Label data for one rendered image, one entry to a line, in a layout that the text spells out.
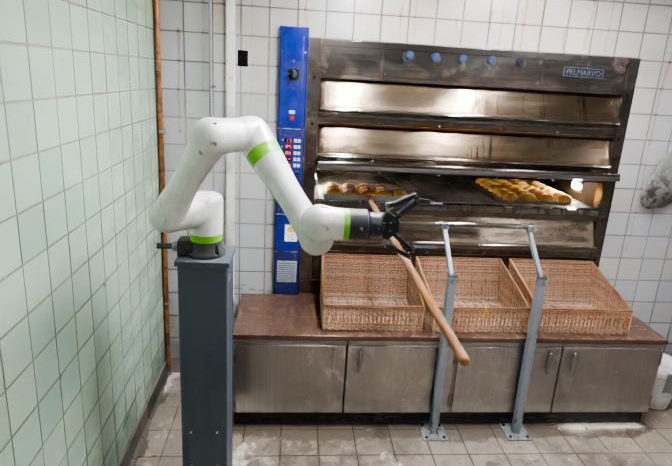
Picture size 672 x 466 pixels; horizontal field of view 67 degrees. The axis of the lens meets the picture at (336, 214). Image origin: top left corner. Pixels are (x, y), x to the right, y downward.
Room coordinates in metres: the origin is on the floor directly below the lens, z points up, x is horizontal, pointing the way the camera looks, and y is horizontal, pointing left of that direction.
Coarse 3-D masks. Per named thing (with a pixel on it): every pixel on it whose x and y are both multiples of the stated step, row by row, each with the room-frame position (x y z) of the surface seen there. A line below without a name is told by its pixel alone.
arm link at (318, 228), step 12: (312, 216) 1.38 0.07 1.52; (324, 216) 1.38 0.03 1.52; (336, 216) 1.40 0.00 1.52; (348, 216) 1.40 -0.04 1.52; (312, 228) 1.37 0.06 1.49; (324, 228) 1.38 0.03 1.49; (336, 228) 1.38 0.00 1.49; (348, 228) 1.39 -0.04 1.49; (312, 240) 1.40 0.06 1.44; (324, 240) 1.39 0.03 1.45
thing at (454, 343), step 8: (368, 200) 2.95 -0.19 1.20; (376, 208) 2.75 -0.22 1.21; (392, 240) 2.23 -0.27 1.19; (400, 256) 2.05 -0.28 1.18; (408, 264) 1.94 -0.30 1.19; (408, 272) 1.89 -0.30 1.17; (416, 272) 1.86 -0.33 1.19; (416, 280) 1.78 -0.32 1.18; (424, 288) 1.71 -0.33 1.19; (424, 296) 1.66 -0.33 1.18; (432, 304) 1.58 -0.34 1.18; (432, 312) 1.55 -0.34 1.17; (440, 312) 1.53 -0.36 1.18; (440, 320) 1.48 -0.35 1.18; (440, 328) 1.45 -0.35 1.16; (448, 328) 1.42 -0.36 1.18; (448, 336) 1.38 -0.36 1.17; (456, 344) 1.33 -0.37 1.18; (456, 352) 1.30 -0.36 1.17; (464, 352) 1.29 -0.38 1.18; (464, 360) 1.26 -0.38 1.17
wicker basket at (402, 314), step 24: (336, 264) 2.94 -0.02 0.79; (360, 264) 2.95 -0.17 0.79; (384, 264) 2.96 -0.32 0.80; (336, 288) 2.90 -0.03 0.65; (360, 288) 2.92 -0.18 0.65; (384, 288) 2.93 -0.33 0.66; (408, 288) 2.90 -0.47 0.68; (336, 312) 2.50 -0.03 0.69; (360, 312) 2.50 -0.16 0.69; (384, 312) 2.72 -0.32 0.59; (408, 312) 2.76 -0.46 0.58
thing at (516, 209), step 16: (384, 208) 3.01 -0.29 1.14; (400, 208) 3.02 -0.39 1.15; (416, 208) 3.03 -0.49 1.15; (432, 208) 3.04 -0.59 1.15; (448, 208) 3.05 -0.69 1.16; (464, 208) 3.05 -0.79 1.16; (480, 208) 3.06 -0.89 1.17; (496, 208) 3.07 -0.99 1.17; (512, 208) 3.08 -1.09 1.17; (528, 208) 3.09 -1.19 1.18; (544, 208) 3.10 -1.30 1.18; (560, 208) 3.13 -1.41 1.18; (576, 208) 3.15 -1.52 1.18; (592, 208) 3.18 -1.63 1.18
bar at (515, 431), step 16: (400, 224) 2.64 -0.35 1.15; (416, 224) 2.65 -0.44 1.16; (432, 224) 2.65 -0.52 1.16; (448, 224) 2.65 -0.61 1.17; (464, 224) 2.67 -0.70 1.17; (480, 224) 2.68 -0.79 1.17; (496, 224) 2.69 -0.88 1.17; (512, 224) 2.70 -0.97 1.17; (528, 224) 2.72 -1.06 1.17; (448, 240) 2.61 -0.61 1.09; (448, 256) 2.54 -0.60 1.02; (448, 272) 2.49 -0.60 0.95; (448, 288) 2.43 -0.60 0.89; (544, 288) 2.48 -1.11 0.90; (448, 304) 2.44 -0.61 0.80; (448, 320) 2.44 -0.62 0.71; (528, 336) 2.50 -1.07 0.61; (528, 352) 2.48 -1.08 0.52; (528, 368) 2.48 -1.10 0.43; (528, 384) 2.48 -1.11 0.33; (432, 400) 2.47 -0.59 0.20; (432, 416) 2.44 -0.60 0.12; (432, 432) 2.44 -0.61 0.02; (512, 432) 2.49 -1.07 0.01
